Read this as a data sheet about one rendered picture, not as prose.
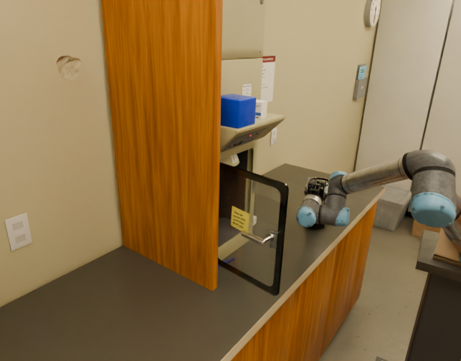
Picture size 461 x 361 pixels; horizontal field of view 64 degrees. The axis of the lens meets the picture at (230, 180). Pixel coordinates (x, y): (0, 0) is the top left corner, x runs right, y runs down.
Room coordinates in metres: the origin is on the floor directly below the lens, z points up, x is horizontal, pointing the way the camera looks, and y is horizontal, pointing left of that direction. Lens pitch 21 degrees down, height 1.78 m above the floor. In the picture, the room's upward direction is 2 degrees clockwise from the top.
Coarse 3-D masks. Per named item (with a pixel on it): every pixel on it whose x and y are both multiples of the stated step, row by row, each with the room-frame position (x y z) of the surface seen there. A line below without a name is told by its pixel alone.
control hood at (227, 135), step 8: (256, 120) 1.28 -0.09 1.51; (264, 120) 1.28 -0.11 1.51; (272, 120) 1.31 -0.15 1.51; (280, 120) 1.37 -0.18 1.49; (224, 128) 1.16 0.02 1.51; (232, 128) 1.15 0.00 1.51; (240, 128) 1.15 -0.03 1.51; (248, 128) 1.18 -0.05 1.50; (256, 128) 1.23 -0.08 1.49; (272, 128) 1.40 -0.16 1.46; (224, 136) 1.15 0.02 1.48; (232, 136) 1.14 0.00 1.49; (264, 136) 1.43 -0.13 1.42; (224, 144) 1.16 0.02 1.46
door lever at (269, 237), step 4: (244, 232) 1.03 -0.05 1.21; (248, 232) 1.03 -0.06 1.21; (244, 236) 1.02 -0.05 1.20; (248, 236) 1.01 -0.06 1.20; (252, 236) 1.00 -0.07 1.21; (256, 236) 1.00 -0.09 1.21; (268, 236) 1.01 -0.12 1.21; (272, 236) 1.01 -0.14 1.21; (252, 240) 1.00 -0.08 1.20; (256, 240) 0.99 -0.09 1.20; (260, 240) 0.98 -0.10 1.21; (264, 240) 0.98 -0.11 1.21; (268, 240) 1.00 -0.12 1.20; (272, 240) 1.00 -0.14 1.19; (260, 244) 0.97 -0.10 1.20; (264, 244) 0.98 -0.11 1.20
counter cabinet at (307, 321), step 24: (360, 240) 1.93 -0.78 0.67; (336, 264) 1.61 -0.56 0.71; (360, 264) 2.02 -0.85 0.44; (312, 288) 1.37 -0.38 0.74; (336, 288) 1.67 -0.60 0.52; (360, 288) 2.12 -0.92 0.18; (288, 312) 1.18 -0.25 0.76; (312, 312) 1.40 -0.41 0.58; (336, 312) 1.73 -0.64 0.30; (264, 336) 1.03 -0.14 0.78; (288, 336) 1.20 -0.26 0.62; (312, 336) 1.44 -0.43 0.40; (240, 360) 0.91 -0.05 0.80; (264, 360) 1.04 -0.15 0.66; (288, 360) 1.23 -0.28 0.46; (312, 360) 1.48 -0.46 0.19
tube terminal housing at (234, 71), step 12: (228, 60) 1.28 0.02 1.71; (240, 60) 1.33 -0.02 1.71; (252, 60) 1.40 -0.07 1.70; (228, 72) 1.28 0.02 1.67; (240, 72) 1.34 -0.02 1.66; (252, 72) 1.40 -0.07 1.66; (228, 84) 1.28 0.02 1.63; (240, 84) 1.34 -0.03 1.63; (252, 84) 1.40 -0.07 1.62; (252, 96) 1.40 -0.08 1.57; (252, 144) 1.42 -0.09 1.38; (228, 156) 1.29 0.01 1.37; (252, 156) 1.46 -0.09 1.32; (252, 168) 1.43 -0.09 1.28
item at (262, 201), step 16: (224, 176) 1.15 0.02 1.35; (240, 176) 1.10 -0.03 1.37; (256, 176) 1.06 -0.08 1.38; (224, 192) 1.15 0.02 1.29; (240, 192) 1.10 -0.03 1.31; (256, 192) 1.06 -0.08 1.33; (272, 192) 1.02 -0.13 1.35; (224, 208) 1.15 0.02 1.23; (240, 208) 1.10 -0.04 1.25; (256, 208) 1.06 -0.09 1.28; (272, 208) 1.01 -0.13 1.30; (224, 224) 1.14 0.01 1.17; (256, 224) 1.05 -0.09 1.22; (272, 224) 1.01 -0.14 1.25; (224, 240) 1.14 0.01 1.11; (240, 240) 1.09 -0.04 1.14; (224, 256) 1.14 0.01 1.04; (240, 256) 1.09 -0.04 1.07; (256, 256) 1.05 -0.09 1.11; (272, 256) 1.00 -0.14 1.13; (240, 272) 1.09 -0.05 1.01; (256, 272) 1.05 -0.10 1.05; (272, 272) 1.00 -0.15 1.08; (272, 288) 1.00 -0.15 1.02
